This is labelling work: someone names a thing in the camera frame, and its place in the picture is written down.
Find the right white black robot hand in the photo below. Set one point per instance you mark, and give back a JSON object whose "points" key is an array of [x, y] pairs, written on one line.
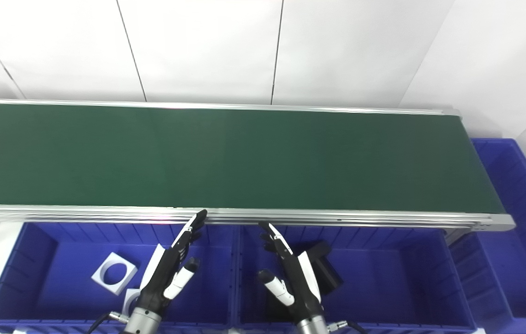
{"points": [[298, 283]]}

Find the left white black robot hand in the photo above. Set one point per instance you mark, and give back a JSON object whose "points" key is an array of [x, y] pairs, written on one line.
{"points": [[165, 273]]}

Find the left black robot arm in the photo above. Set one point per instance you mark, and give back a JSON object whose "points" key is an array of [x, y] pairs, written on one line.
{"points": [[144, 322]]}

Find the black cylinder block part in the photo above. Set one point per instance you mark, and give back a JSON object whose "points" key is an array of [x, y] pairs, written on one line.
{"points": [[330, 273]]}

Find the green conveyor belt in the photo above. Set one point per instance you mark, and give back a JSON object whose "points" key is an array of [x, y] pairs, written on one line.
{"points": [[244, 157], [337, 218]]}

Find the blue plastic bin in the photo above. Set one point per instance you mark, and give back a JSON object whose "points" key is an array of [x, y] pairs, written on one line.
{"points": [[59, 273], [518, 241], [393, 283]]}

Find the aluminium conveyor leg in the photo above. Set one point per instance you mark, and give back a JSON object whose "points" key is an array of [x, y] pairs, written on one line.
{"points": [[455, 235]]}

